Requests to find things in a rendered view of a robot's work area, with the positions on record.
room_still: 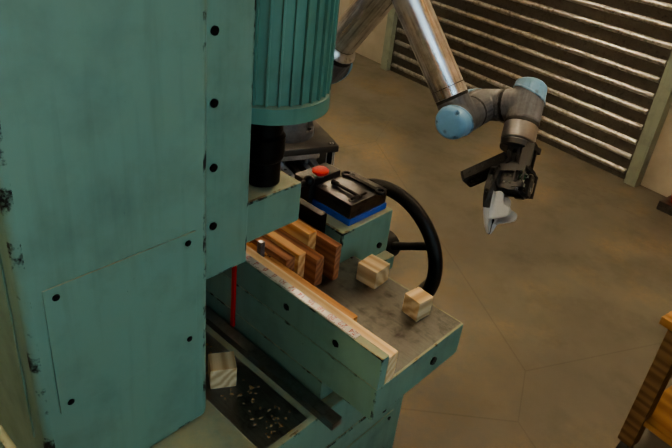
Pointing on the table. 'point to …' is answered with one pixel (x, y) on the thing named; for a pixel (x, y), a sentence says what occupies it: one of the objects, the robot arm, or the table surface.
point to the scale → (303, 297)
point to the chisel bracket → (272, 206)
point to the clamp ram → (312, 215)
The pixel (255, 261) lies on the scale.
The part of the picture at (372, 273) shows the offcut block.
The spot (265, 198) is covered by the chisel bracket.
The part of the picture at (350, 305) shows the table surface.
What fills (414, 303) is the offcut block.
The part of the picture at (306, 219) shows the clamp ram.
